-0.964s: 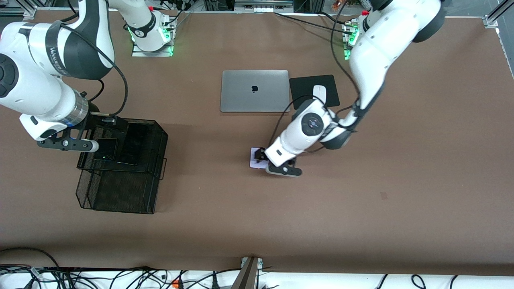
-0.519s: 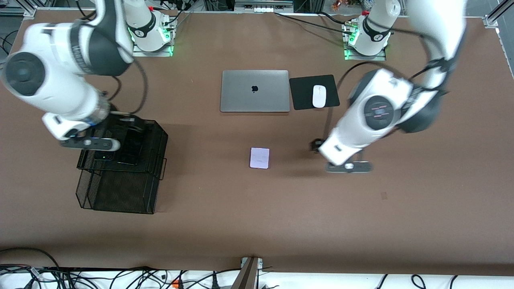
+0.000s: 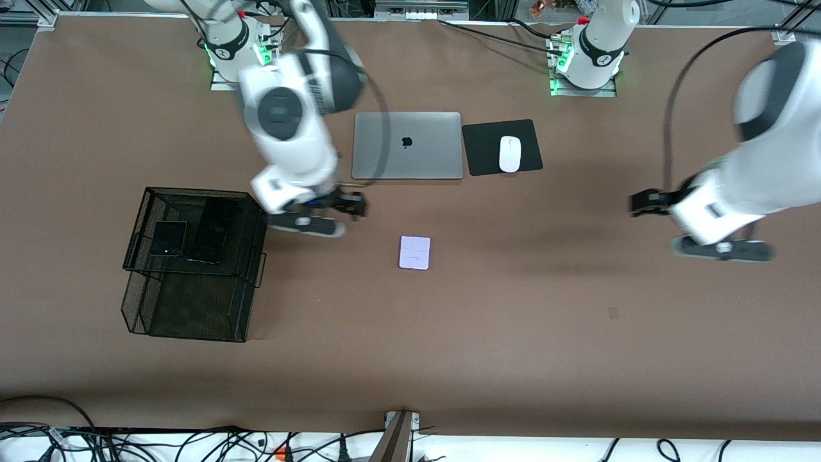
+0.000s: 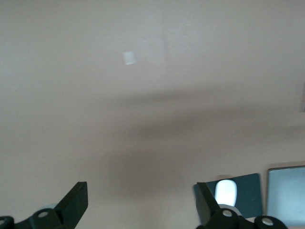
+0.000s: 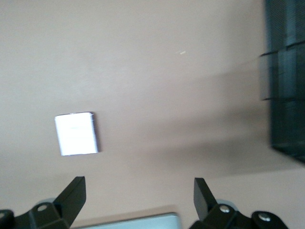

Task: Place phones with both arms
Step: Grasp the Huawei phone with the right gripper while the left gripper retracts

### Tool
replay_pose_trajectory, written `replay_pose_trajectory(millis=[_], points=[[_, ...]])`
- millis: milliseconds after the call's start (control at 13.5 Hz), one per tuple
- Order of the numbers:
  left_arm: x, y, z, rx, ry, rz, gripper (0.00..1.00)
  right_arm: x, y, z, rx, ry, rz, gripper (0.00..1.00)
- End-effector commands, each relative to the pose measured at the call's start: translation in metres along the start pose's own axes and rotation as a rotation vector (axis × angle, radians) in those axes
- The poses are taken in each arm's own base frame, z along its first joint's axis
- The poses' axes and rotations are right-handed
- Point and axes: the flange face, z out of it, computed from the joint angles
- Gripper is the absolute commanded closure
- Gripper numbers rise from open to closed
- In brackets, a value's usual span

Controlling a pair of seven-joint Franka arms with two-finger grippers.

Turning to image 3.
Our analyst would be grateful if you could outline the small black flip phone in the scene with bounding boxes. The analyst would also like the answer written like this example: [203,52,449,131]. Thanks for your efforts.
[149,220,189,257]

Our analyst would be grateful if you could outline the black wire mesh tray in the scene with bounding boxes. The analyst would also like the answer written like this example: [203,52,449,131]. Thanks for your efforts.
[121,187,269,343]

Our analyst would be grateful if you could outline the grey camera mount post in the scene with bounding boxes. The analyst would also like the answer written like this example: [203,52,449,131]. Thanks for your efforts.
[369,411,421,462]

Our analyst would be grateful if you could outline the silver closed laptop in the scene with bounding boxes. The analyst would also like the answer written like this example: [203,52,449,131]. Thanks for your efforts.
[351,112,464,180]

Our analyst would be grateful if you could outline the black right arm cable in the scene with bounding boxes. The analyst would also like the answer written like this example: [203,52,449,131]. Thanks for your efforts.
[282,0,393,188]

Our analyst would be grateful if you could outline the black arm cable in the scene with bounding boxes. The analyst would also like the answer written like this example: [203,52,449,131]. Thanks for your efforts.
[661,0,821,188]
[282,0,393,188]

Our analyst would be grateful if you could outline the short black table cable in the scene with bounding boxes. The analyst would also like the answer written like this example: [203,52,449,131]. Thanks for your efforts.
[510,18,556,40]

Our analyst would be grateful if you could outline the black looped floor cable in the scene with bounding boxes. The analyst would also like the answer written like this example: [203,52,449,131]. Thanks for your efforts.
[174,431,270,462]

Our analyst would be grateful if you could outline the long black smartphone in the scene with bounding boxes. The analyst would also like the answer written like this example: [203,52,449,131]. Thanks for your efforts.
[186,199,235,265]

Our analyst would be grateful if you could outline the white flip phone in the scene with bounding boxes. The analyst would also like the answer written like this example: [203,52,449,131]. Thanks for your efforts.
[398,235,431,271]

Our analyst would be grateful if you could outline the black mouse pad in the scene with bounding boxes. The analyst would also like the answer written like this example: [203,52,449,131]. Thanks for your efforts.
[462,119,544,177]

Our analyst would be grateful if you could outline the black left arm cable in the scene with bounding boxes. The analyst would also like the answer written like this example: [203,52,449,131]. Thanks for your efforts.
[661,0,821,188]

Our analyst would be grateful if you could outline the long black table cable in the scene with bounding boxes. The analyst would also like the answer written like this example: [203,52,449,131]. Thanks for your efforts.
[438,19,566,56]

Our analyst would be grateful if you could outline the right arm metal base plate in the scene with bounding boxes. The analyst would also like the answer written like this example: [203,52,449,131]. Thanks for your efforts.
[210,26,283,92]

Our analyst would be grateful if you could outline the thick dark curved cable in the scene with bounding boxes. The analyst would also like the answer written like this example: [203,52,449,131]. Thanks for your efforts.
[0,395,97,432]

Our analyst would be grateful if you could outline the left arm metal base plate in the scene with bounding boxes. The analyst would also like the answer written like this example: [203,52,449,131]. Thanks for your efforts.
[548,32,618,98]

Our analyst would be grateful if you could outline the white computer mouse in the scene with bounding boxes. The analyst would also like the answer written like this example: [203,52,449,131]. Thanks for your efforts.
[499,135,522,173]

